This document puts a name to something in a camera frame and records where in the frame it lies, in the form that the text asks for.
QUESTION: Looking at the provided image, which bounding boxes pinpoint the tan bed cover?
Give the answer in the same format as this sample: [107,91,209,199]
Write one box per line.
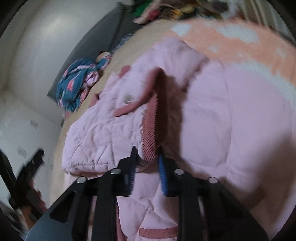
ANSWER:
[47,20,179,206]

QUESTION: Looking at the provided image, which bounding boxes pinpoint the cream satin curtain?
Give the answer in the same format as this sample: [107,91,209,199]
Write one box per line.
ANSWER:
[237,0,295,44]

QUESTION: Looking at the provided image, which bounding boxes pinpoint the blue flamingo print quilt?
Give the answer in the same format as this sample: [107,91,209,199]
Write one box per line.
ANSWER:
[56,51,112,113]

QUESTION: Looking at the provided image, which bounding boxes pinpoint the pile of mixed clothes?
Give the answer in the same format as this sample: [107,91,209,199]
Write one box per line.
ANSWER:
[132,1,238,25]

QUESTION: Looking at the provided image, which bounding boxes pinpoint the orange white cloud blanket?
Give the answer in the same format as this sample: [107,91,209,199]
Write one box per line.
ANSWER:
[165,20,295,105]

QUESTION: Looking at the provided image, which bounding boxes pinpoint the pink quilted jacket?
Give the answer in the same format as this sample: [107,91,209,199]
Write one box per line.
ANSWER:
[62,38,295,240]

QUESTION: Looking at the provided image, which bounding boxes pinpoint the grey headboard cushion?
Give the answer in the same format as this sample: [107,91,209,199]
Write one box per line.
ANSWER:
[47,3,141,101]

